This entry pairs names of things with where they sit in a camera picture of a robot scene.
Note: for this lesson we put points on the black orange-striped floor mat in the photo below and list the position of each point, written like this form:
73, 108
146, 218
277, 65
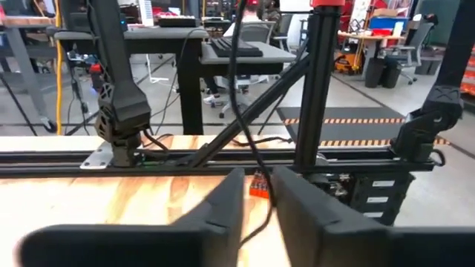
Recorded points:
352, 126

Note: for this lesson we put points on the black keyboard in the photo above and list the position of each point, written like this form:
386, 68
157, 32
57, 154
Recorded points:
246, 48

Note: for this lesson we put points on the black aluminium table frame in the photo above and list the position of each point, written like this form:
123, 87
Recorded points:
319, 92

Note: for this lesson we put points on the light wooden work table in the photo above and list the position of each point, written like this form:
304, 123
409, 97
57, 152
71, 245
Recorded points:
371, 36

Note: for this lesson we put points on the tall black trash can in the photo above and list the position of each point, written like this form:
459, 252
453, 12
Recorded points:
392, 72
373, 72

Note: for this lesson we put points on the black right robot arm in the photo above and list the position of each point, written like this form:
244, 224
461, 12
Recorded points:
118, 100

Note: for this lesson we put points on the orange bin shelf rack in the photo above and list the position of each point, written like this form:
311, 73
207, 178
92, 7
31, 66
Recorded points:
468, 74

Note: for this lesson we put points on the red screwdriver bit set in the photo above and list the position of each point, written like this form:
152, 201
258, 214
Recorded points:
258, 188

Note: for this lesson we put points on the black waste bin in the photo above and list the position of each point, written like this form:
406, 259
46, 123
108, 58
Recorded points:
426, 66

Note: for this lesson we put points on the person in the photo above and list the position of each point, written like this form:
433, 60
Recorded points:
249, 15

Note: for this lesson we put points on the grey black-legged desk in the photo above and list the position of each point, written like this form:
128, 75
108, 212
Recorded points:
167, 35

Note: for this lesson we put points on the orange tool bag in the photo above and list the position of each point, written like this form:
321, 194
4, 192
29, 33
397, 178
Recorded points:
345, 62

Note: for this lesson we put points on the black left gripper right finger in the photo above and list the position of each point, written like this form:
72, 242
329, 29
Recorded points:
371, 248

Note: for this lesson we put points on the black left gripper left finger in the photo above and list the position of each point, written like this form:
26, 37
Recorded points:
130, 246

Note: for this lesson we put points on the wooden workbench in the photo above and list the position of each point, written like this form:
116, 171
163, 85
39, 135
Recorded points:
22, 22

